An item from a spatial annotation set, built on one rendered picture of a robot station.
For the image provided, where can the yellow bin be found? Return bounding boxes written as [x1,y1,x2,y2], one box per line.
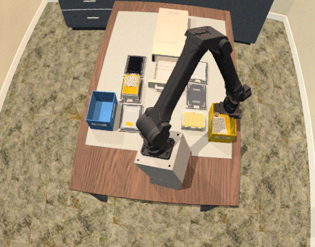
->
[208,103,236,143]

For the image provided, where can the blue open-top bin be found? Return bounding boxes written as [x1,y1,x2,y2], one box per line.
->
[86,91,118,131]

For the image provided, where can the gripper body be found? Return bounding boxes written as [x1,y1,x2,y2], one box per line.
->
[215,101,242,118]

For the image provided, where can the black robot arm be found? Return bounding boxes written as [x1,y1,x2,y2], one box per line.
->
[136,26,252,160]

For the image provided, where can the white flat mat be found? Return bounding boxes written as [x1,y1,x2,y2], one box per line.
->
[85,11,232,159]

